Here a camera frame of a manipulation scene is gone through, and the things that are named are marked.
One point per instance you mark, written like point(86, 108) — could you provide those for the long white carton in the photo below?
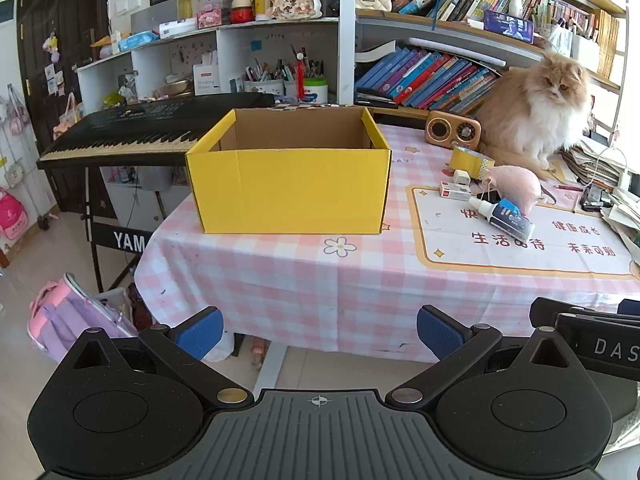
point(177, 27)

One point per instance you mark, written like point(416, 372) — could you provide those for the wooden bookshelf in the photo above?
point(390, 19)

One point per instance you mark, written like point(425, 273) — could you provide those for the white cubby shelf unit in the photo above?
point(165, 55)

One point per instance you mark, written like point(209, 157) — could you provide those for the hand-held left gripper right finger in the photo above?
point(440, 332)

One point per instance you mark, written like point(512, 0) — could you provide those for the pink hanging school bag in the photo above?
point(10, 215)

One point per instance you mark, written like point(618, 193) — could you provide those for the small white red box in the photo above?
point(454, 191)

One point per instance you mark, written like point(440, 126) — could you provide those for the clear pink hanging bag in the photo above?
point(15, 117)

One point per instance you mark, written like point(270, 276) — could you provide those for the yellow tape roll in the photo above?
point(465, 160)

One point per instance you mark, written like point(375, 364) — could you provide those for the white wall switch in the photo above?
point(128, 2)

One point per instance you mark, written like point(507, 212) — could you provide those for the white pen holder with pens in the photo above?
point(262, 85)

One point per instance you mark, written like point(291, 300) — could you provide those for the white box with red label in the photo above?
point(206, 80)

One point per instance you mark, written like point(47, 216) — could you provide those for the white tube lamp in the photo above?
point(450, 50)

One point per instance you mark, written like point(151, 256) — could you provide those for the red round doll bottle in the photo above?
point(240, 10)

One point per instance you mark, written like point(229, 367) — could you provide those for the yellow cardboard box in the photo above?
point(290, 190)

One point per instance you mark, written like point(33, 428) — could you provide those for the pink tin box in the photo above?
point(209, 19)

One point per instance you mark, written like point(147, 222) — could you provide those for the pink purple backpack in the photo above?
point(75, 317)

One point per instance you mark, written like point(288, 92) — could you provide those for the white charger plug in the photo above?
point(461, 177)

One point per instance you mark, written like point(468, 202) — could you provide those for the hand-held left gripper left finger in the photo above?
point(200, 332)

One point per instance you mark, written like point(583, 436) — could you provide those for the white table leg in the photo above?
point(270, 370)

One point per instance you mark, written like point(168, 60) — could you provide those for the red hanging tassel charm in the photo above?
point(300, 77)

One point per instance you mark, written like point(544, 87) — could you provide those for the clear pen holder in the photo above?
point(550, 35)

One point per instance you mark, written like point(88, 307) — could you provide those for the white glue bottle blue label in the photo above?
point(507, 217)

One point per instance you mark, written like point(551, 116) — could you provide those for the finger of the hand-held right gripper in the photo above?
point(600, 347)
point(631, 307)

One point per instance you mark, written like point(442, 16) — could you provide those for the white cylinder bottle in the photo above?
point(515, 5)

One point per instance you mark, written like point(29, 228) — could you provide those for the dark wooden door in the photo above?
point(65, 10)

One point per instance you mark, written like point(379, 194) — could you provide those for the golden metal bowl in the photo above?
point(175, 89)

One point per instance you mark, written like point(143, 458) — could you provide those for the white plastic bag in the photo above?
point(220, 347)

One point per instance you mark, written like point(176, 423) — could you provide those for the row of colourful slanted books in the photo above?
point(425, 77)

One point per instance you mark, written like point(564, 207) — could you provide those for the pink plush pig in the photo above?
point(515, 187)

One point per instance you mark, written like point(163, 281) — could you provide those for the blue tissue pack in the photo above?
point(140, 40)

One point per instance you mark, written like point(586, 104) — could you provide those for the stack of papers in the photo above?
point(595, 165)

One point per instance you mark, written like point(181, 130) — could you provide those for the white jar with green lid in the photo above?
point(315, 92)

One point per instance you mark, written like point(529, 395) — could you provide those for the wooden retro radio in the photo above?
point(450, 130)

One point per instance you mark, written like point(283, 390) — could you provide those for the fluffy orange cat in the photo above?
point(535, 110)

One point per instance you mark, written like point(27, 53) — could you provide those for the black electronic keyboard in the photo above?
point(130, 130)

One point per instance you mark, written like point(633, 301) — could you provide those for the smartphone with lit screen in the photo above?
point(507, 26)

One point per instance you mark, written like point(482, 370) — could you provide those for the red pencil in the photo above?
point(567, 188)

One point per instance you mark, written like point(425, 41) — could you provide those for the black keyboard stand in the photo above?
point(125, 240)

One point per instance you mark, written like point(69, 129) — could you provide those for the small dark grey device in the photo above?
point(594, 200)

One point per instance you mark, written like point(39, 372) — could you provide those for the white storage bin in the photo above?
point(585, 55)

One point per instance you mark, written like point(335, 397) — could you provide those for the grey flat box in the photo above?
point(155, 16)

